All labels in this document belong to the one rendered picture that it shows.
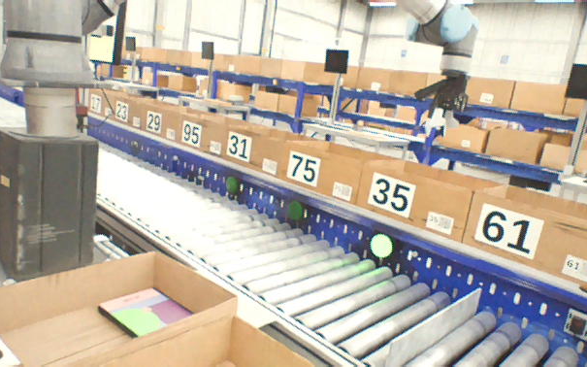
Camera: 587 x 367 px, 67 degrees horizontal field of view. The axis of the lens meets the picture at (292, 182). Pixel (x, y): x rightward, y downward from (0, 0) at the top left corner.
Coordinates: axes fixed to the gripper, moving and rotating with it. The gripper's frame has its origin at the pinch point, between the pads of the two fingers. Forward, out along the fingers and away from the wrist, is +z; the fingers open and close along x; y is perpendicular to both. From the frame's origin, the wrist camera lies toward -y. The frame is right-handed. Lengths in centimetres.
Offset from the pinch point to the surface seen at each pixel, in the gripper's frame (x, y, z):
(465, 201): -8.1, 18.0, 16.8
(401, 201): -8.3, -2.2, 22.7
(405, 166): 20.6, -18.8, 15.7
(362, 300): -41, 9, 44
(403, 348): -57, 31, 40
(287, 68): 446, -516, -38
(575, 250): -8, 48, 21
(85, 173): -94, -40, 19
